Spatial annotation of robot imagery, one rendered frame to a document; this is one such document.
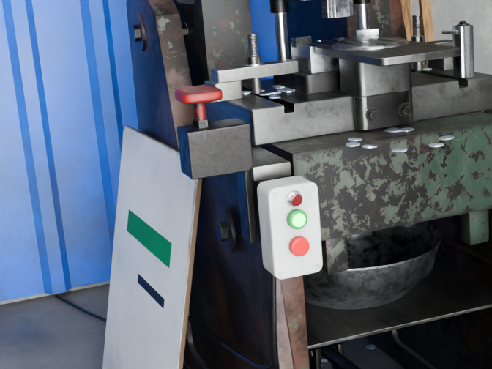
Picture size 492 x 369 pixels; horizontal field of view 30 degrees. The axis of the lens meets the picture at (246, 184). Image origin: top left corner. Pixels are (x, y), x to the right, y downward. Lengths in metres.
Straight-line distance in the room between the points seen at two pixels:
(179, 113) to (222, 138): 0.47
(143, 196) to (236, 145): 0.64
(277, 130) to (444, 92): 0.31
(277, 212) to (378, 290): 0.39
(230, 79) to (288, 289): 0.40
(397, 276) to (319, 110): 0.33
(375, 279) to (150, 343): 0.53
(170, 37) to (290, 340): 0.69
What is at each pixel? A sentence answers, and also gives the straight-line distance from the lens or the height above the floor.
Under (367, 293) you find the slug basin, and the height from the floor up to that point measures 0.36.
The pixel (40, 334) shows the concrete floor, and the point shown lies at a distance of 2.55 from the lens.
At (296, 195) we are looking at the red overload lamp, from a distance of 1.27.
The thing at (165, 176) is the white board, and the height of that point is 0.53.
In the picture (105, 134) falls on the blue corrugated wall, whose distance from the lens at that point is 2.68.
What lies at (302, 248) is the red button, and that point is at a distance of 1.29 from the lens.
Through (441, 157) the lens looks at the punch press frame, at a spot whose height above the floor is 0.60.
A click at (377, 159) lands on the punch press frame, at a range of 1.45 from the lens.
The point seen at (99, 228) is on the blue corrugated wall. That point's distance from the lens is 2.76.
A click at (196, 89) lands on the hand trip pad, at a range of 1.33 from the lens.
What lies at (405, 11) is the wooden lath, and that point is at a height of 0.74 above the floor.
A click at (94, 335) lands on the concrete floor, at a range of 2.48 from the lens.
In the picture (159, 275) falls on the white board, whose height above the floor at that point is 0.34.
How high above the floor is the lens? 0.95
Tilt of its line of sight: 14 degrees down
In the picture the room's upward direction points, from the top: 5 degrees counter-clockwise
